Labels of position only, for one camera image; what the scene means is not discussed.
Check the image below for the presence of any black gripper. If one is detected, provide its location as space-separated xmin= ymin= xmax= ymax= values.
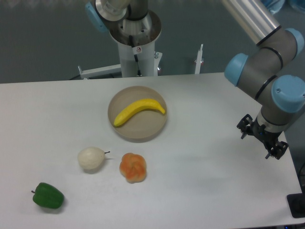
xmin=236 ymin=114 xmax=288 ymax=159

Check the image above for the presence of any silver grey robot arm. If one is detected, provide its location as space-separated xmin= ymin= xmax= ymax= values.
xmin=85 ymin=0 xmax=305 ymax=159

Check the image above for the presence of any beige round plate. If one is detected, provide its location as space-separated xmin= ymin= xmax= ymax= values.
xmin=108 ymin=86 xmax=167 ymax=143

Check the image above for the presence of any yellow toy banana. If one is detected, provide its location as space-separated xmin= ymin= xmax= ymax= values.
xmin=113 ymin=98 xmax=166 ymax=127

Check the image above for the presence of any black device at table corner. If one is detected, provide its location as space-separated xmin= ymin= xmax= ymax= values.
xmin=286 ymin=193 xmax=305 ymax=219

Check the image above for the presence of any orange knotted bread roll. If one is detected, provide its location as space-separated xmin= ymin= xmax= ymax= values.
xmin=119 ymin=153 xmax=147 ymax=183

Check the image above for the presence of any white toy pear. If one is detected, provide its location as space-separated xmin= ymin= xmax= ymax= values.
xmin=77 ymin=146 xmax=110 ymax=173

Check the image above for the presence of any green toy bell pepper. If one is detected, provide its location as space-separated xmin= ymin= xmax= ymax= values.
xmin=31 ymin=182 xmax=64 ymax=209

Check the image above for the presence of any white metal bracket right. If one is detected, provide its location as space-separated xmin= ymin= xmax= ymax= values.
xmin=194 ymin=44 xmax=204 ymax=74

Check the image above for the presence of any white metal bracket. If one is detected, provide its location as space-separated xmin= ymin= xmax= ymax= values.
xmin=78 ymin=64 xmax=121 ymax=79
xmin=194 ymin=44 xmax=204 ymax=74

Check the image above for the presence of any black cable on pedestal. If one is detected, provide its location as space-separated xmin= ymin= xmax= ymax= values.
xmin=128 ymin=35 xmax=143 ymax=77

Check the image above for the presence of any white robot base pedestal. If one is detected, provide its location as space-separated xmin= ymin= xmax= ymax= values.
xmin=110 ymin=10 xmax=162 ymax=78

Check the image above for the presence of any white metal bracket left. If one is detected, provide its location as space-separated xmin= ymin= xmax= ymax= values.
xmin=78 ymin=64 xmax=121 ymax=79

